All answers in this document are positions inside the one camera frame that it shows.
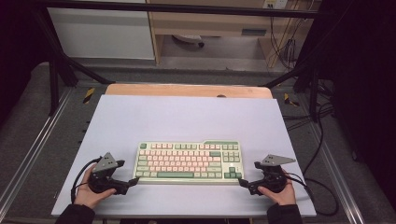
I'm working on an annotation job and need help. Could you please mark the black floor cable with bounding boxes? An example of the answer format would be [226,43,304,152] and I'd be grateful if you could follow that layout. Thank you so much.
[281,102,334,175]

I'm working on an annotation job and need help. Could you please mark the yellow and black tape strip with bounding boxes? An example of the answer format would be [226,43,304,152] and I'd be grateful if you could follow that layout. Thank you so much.
[283,92,301,107]
[82,87,96,105]

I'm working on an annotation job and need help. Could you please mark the wooden desk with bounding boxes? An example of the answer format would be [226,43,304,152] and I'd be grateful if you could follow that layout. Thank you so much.
[146,0,322,68]

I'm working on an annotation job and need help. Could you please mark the bundle of hanging cables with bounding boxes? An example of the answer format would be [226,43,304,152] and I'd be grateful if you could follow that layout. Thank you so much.
[269,15,301,72]

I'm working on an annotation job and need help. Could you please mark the green and cream keyboard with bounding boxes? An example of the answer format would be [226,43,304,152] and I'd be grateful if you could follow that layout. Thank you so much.
[133,140,246,185]

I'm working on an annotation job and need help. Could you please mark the black metal crossbar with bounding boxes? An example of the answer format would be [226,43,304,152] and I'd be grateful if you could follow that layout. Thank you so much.
[34,0,322,20]

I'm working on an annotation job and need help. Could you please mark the dark curtain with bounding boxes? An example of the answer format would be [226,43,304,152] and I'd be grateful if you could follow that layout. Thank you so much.
[320,0,396,204]
[0,0,51,120]

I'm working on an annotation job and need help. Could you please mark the person's right hand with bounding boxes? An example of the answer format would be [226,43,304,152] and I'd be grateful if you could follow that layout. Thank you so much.
[257,170,297,206]

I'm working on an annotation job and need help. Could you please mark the person's left hand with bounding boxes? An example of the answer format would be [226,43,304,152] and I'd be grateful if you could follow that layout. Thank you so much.
[74,164,117,210]

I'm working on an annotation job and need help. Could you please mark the white cabinet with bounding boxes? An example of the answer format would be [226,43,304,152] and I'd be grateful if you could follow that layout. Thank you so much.
[47,0,156,61]

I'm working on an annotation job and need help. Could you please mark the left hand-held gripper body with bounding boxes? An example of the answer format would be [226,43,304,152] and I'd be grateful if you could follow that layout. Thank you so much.
[88,152,126,196]

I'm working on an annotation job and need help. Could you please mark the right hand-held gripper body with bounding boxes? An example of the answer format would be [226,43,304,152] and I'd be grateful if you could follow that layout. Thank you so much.
[256,154,297,194]

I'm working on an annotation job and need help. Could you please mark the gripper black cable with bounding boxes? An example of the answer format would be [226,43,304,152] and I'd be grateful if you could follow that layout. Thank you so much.
[283,172,340,217]
[70,157,103,204]

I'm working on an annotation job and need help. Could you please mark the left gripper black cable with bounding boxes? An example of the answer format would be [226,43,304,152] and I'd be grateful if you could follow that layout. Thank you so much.
[70,157,103,204]

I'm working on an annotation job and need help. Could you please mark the black metal stand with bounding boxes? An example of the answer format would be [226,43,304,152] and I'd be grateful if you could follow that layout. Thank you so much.
[262,60,322,123]
[33,6,116,117]

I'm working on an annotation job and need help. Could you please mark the aluminium floor rail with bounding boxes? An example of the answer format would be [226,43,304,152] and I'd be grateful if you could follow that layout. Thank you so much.
[0,88,75,213]
[306,120,366,224]

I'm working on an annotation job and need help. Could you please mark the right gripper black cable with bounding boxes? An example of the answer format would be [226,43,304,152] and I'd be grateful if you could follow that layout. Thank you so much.
[283,172,340,217]

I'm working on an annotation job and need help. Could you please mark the white power socket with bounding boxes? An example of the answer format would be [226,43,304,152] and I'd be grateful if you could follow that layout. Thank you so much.
[262,0,288,9]

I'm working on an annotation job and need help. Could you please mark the white chair base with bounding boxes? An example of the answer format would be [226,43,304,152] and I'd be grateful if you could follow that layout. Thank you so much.
[172,34,205,49]

